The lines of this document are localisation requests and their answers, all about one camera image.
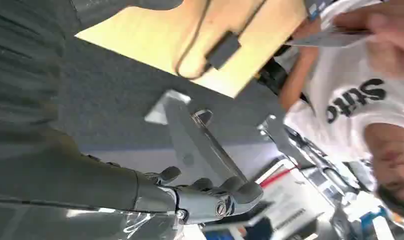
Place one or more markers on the clear plastic wrap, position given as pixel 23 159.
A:
pixel 132 225

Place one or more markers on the black adapter box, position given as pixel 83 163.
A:
pixel 223 50

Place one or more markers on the black armrest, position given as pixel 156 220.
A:
pixel 271 76

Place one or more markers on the ribbed grey right robot arm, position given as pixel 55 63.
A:
pixel 23 66

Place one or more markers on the person's hand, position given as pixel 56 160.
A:
pixel 393 43

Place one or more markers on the person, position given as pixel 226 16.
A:
pixel 347 109

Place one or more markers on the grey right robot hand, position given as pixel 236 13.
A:
pixel 89 185

